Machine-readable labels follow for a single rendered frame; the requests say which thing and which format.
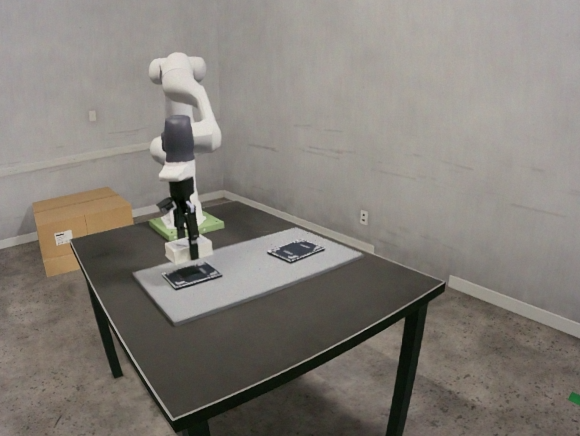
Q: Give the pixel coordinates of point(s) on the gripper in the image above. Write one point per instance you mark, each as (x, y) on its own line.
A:
(184, 189)

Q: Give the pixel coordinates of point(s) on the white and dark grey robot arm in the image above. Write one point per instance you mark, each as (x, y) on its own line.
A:
(181, 145)

